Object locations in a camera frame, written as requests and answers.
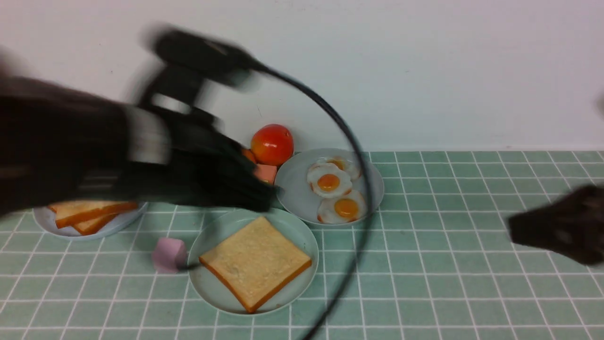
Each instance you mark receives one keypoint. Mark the orange fruit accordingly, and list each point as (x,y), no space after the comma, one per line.
(249,155)

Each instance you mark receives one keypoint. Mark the salmon cube block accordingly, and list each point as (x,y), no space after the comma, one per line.
(266,173)

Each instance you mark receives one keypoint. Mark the grey egg plate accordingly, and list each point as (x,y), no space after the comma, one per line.
(297,197)

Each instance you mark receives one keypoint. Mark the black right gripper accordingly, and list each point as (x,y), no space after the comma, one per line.
(572,226)

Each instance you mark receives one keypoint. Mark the fried egg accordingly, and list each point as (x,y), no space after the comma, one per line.
(328,181)
(343,164)
(342,209)

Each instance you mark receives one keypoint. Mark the mint green centre plate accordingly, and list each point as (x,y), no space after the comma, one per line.
(212,288)

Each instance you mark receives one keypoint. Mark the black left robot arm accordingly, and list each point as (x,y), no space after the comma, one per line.
(62,145)

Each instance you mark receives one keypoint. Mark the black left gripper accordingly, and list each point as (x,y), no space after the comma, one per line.
(183,159)

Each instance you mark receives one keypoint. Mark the red apple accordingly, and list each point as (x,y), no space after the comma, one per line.
(273,145)

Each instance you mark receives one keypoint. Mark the toast slice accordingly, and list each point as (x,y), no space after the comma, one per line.
(68,214)
(255,259)
(93,226)

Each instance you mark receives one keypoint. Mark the pink cube block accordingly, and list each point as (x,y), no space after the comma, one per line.
(169,256)

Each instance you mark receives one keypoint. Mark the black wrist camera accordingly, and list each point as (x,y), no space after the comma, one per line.
(188,61)

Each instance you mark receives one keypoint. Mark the light blue bread plate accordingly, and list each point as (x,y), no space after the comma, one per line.
(45,218)

